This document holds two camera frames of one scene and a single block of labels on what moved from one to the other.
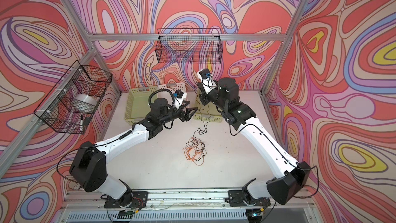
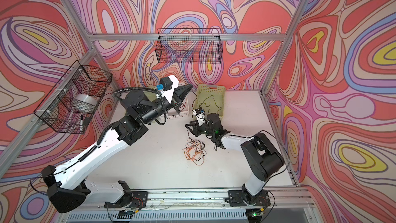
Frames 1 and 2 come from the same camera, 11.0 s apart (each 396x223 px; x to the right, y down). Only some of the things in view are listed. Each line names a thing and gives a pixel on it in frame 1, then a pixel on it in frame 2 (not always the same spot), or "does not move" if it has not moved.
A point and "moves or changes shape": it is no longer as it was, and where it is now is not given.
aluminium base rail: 185,204 does not move
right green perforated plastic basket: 209,113 does not move
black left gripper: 186,117 → 180,93
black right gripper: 203,95 → 196,129
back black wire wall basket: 192,46 does not move
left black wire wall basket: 73,101 does not move
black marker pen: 81,123 does not move
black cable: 199,112 moves or changes shape
